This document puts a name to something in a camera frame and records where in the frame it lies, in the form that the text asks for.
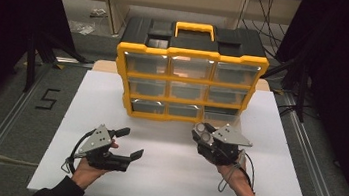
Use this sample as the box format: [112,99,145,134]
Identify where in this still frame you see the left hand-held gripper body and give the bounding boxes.
[73,122,134,175]

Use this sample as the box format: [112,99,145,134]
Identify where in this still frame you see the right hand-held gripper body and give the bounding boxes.
[194,120,255,171]

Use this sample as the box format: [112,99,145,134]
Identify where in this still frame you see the small silver oval case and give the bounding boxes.
[190,120,218,148]

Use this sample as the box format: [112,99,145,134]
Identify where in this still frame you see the clear plastic drawer bin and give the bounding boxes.
[200,105,245,131]

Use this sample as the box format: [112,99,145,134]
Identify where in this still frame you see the yellow black organizer cabinet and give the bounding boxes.
[108,13,274,134]

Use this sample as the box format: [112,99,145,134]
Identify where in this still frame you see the person's left hand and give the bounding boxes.
[70,135,120,194]

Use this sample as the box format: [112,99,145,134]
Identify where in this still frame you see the person's right hand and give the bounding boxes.
[213,157,257,195]

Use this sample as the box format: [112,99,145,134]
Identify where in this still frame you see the grid of clear drawers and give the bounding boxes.
[117,50,263,127]

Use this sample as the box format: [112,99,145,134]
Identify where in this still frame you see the black tripod stand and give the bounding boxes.
[21,30,98,101]
[255,53,313,124]

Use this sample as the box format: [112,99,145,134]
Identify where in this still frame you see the clear plastic bag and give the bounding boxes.
[68,19,97,38]

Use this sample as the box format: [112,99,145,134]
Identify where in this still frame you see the small crumpled plastic bag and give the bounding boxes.
[89,6,108,20]

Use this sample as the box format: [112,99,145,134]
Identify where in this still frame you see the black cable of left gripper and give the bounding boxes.
[65,127,96,172]

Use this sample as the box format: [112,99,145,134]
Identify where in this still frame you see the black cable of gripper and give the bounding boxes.
[65,127,96,172]
[240,151,260,193]

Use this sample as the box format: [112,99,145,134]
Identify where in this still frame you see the grey wire loop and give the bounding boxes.
[58,159,77,176]

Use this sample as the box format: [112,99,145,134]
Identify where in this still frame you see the grey cable of right gripper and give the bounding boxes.
[216,146,249,196]

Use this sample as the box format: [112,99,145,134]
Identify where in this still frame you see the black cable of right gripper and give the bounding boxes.
[240,151,260,193]

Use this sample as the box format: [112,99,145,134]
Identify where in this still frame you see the black floor cables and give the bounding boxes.
[275,100,317,121]

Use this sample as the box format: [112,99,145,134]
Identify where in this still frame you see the bundle of black hanging cables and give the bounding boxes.
[235,0,297,60]

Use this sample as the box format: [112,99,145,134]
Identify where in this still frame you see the beige shelf post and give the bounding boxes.
[94,0,132,38]

